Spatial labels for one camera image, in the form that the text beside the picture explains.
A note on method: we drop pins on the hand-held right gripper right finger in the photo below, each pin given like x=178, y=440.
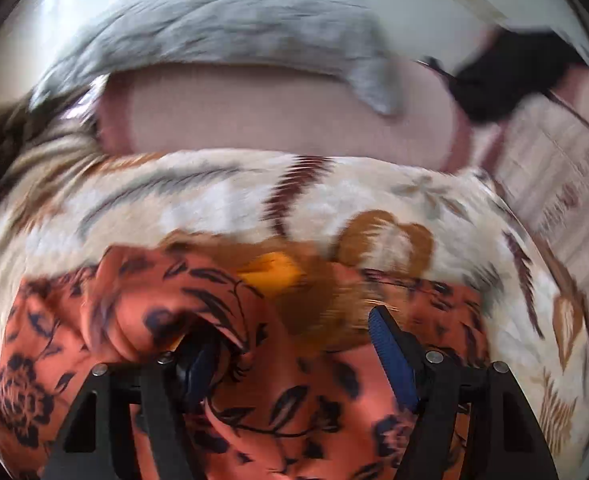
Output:
x=392, y=355

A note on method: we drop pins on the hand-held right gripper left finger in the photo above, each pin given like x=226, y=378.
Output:
x=200, y=367

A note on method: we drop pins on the orange floral garment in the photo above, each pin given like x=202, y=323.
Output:
x=139, y=300

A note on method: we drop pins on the cream leaf-print blanket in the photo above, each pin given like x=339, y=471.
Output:
x=214, y=200

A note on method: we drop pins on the striped beige bedding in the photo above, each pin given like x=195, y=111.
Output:
x=549, y=170

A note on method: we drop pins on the pink bed sheet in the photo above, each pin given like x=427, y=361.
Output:
x=274, y=110

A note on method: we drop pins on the black cloth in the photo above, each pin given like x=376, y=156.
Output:
x=494, y=80

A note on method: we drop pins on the dark brown cloth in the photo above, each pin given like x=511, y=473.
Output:
x=4, y=130

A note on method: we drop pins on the grey quilted pillow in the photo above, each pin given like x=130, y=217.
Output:
x=224, y=25

